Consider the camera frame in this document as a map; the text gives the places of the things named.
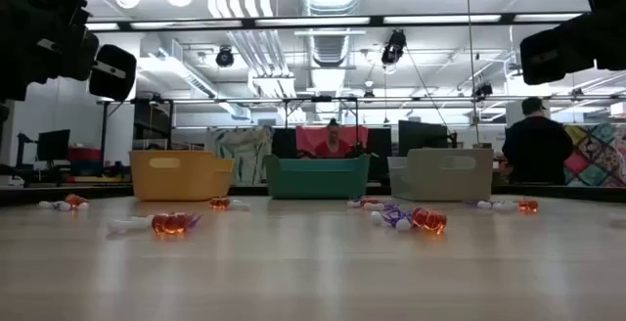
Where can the red storage box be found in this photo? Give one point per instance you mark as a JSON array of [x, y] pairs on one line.
[[84, 153]]

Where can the colourful patchwork quilt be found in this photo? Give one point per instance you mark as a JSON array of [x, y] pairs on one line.
[[596, 159]]

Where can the person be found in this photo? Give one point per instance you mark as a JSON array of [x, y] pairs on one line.
[[332, 149], [535, 150]]

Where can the yellow plastic bin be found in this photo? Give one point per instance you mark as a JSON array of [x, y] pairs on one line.
[[181, 179]]

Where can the white plastic bin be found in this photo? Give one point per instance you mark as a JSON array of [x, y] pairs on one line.
[[440, 179]]

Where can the white green patterned fabric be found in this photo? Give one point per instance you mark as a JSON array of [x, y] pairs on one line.
[[244, 154]]

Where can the pink fabric panel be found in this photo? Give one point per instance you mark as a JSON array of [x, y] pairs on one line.
[[305, 137]]

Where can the teal plastic bin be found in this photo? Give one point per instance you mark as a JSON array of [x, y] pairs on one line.
[[318, 179]]

